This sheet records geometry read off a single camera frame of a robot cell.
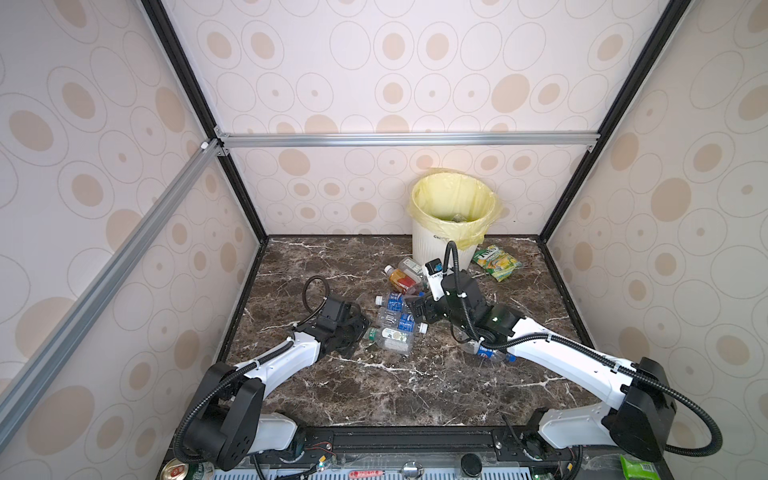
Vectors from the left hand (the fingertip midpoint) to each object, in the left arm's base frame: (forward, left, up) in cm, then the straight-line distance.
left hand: (378, 325), depth 86 cm
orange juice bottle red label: (+19, -7, -4) cm, 20 cm away
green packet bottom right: (-34, -62, -6) cm, 71 cm away
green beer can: (-35, +39, +5) cm, 53 cm away
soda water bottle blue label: (+2, -8, -3) cm, 9 cm away
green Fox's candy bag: (+29, -42, -7) cm, 52 cm away
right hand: (+3, -12, +12) cm, 17 cm away
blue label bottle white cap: (+9, -5, -3) cm, 11 cm away
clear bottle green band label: (-3, -4, -2) cm, 6 cm away
